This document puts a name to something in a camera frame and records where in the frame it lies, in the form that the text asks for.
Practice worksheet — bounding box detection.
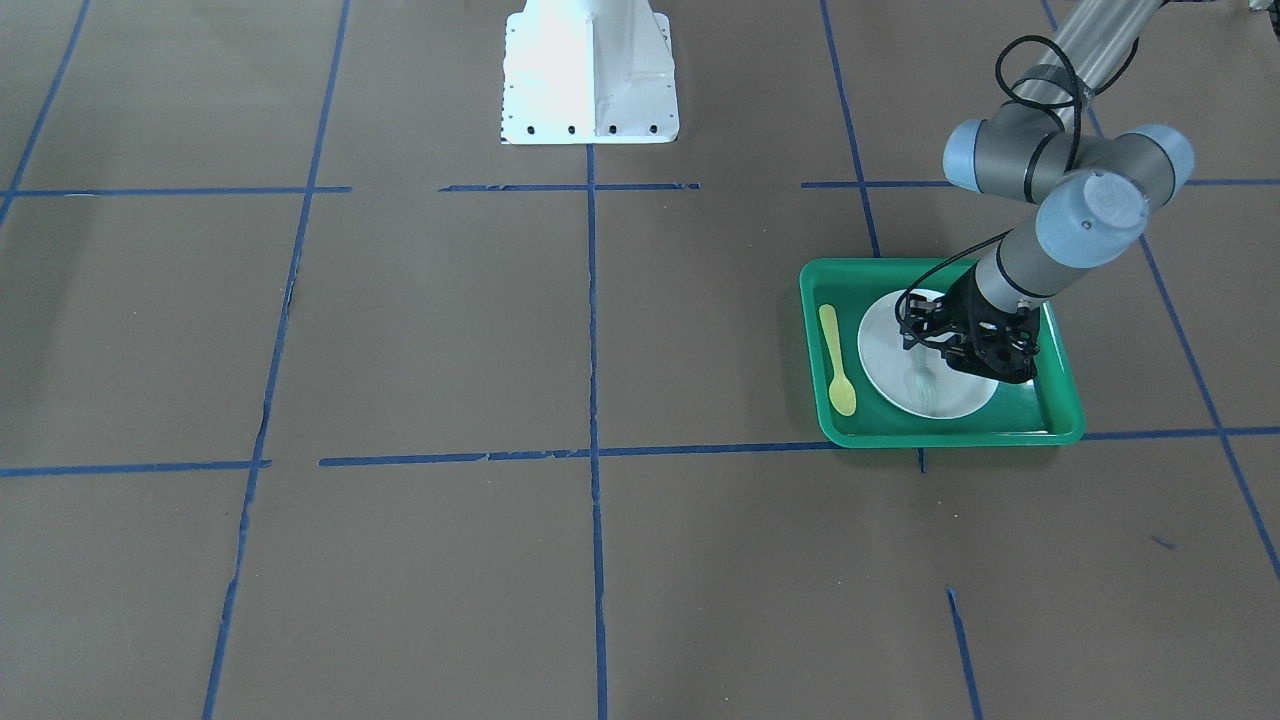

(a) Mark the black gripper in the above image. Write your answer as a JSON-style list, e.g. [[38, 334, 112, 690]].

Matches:
[[899, 269, 1042, 384]]

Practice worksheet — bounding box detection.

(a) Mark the translucent plastic fork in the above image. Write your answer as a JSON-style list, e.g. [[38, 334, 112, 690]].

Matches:
[[909, 352, 940, 416]]

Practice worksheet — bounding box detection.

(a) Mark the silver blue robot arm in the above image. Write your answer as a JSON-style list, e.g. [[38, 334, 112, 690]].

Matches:
[[893, 1, 1196, 384]]

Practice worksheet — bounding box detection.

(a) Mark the white round plate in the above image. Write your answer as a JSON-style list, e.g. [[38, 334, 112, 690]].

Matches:
[[858, 290, 998, 420]]

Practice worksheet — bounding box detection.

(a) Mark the yellow plastic spoon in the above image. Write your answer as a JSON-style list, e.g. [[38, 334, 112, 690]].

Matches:
[[818, 304, 858, 416]]

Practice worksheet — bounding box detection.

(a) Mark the green plastic tray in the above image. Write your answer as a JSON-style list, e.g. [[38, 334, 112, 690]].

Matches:
[[799, 258, 1085, 448]]

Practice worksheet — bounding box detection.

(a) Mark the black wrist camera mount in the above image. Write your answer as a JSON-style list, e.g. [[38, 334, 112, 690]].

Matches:
[[965, 307, 1042, 386]]

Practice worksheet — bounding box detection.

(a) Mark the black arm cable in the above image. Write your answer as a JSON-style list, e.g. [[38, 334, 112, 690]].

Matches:
[[895, 36, 1140, 322]]

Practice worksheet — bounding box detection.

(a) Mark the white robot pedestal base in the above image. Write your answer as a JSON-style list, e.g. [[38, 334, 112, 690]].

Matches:
[[500, 1, 681, 146]]

